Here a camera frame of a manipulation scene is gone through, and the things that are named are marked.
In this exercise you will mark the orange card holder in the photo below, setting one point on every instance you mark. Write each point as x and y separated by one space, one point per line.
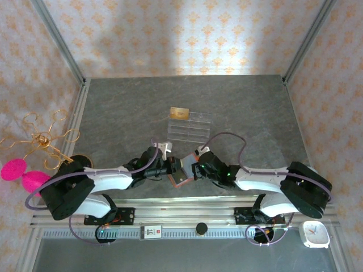
188 167

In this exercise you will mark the gold credit card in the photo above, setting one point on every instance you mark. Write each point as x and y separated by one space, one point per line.
180 113

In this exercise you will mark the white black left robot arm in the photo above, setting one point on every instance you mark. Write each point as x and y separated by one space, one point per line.
110 181

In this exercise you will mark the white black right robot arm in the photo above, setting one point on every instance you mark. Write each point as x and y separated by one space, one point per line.
261 178

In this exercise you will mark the clear acrylic card stand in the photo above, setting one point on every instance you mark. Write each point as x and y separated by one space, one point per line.
188 130

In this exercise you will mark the black round knob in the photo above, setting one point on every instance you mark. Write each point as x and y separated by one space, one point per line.
201 228

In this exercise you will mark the white label tag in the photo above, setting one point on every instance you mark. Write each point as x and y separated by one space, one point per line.
150 232

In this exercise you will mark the white square clock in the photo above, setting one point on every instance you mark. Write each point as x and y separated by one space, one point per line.
313 233

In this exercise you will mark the pink fuzzy balls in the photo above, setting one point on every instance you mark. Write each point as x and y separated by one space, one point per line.
34 184

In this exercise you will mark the pink egg-shaped sponge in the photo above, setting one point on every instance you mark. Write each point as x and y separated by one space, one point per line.
12 169

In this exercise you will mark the aluminium table side rail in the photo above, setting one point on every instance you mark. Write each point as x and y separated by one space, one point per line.
341 255
80 107

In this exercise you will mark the aluminium frame post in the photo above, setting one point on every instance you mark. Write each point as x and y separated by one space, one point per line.
60 42
308 42

